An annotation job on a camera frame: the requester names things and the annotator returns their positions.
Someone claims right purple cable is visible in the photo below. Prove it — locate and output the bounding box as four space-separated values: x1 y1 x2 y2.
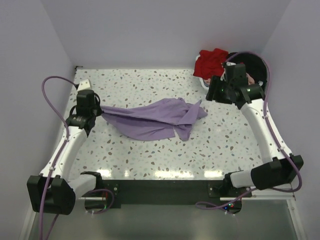
195 51 303 210

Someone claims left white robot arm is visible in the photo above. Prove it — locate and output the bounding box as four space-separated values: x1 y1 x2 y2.
26 89 104 215

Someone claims black t shirt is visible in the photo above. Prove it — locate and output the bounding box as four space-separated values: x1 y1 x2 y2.
226 52 268 90

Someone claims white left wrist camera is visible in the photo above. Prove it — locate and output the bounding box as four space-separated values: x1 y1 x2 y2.
76 79 92 92

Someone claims white laundry basket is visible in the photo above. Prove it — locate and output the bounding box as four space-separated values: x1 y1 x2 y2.
195 54 231 90

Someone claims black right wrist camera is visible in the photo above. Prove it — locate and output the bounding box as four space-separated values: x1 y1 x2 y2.
224 62 248 86

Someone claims red t shirt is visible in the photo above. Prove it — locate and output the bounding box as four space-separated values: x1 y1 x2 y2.
193 48 229 80

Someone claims aluminium frame rail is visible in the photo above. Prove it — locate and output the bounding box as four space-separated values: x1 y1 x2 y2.
22 180 307 240

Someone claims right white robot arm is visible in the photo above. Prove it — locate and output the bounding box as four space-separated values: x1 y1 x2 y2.
205 76 304 197

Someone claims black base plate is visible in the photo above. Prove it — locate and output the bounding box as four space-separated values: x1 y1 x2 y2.
84 180 252 213

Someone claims pink t shirt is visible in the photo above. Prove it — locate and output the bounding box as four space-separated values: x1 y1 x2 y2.
202 73 255 87

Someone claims lilac t shirt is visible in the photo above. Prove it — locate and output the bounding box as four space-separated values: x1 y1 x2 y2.
101 98 208 141

